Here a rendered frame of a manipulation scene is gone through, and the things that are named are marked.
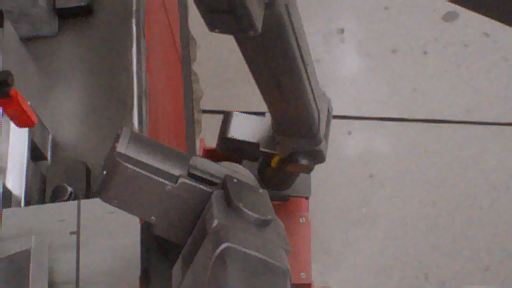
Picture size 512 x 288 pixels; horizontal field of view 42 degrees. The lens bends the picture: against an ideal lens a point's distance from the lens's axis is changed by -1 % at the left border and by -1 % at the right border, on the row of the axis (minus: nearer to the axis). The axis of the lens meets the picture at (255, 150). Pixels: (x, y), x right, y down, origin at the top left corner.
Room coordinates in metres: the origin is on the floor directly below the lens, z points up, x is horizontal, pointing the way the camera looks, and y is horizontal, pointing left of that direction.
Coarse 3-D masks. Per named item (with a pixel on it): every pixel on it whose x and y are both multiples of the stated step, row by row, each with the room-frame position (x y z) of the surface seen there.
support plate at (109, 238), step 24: (24, 216) 0.30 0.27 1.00; (48, 216) 0.29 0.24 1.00; (72, 216) 0.29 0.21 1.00; (96, 216) 0.29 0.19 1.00; (120, 216) 0.28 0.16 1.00; (0, 240) 0.27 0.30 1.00; (24, 240) 0.27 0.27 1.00; (72, 240) 0.26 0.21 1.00; (96, 240) 0.26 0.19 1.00; (120, 240) 0.25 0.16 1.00; (72, 264) 0.23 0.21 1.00; (96, 264) 0.23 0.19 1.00; (120, 264) 0.23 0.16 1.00
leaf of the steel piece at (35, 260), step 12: (36, 240) 0.24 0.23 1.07; (48, 240) 0.24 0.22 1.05; (24, 252) 0.24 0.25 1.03; (36, 252) 0.23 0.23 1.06; (48, 252) 0.23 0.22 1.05; (0, 264) 0.24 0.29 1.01; (12, 264) 0.23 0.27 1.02; (24, 264) 0.23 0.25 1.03; (36, 264) 0.22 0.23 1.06; (48, 264) 0.22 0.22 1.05; (0, 276) 0.23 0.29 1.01; (12, 276) 0.22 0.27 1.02; (24, 276) 0.22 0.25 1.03; (36, 276) 0.20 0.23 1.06
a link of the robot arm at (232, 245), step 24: (216, 192) 0.19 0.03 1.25; (216, 216) 0.16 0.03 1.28; (192, 240) 0.16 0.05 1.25; (216, 240) 0.14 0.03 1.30; (240, 240) 0.14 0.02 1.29; (264, 240) 0.14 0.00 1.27; (192, 264) 0.13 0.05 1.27; (216, 264) 0.12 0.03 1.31; (240, 264) 0.12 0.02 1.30; (264, 264) 0.12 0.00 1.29; (288, 264) 0.12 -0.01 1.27
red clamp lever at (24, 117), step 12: (0, 72) 0.38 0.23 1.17; (0, 84) 0.37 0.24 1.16; (12, 84) 0.37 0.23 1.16; (0, 96) 0.37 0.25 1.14; (12, 96) 0.37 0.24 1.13; (12, 108) 0.37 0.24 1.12; (24, 108) 0.37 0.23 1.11; (12, 120) 0.37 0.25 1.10; (24, 120) 0.37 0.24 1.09; (36, 120) 0.37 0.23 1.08
